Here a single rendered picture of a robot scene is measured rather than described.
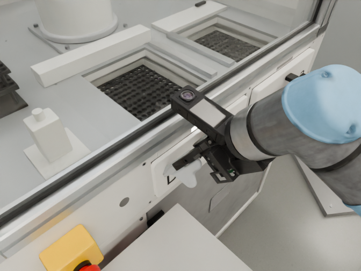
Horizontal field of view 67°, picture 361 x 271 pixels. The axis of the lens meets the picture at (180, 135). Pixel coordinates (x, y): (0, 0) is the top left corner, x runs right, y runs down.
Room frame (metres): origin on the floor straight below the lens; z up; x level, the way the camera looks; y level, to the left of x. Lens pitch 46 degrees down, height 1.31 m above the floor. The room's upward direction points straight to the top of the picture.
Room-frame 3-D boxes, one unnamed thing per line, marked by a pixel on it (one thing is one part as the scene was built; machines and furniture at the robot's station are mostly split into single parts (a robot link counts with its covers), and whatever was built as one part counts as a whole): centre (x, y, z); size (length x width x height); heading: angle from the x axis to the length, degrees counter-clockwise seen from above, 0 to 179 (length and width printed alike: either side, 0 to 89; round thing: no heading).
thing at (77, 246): (0.16, 0.17, 0.88); 0.07 x 0.05 x 0.07; 135
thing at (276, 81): (0.62, -0.28, 0.87); 0.29 x 0.02 x 0.11; 135
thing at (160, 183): (0.41, -0.05, 0.87); 0.29 x 0.02 x 0.11; 135
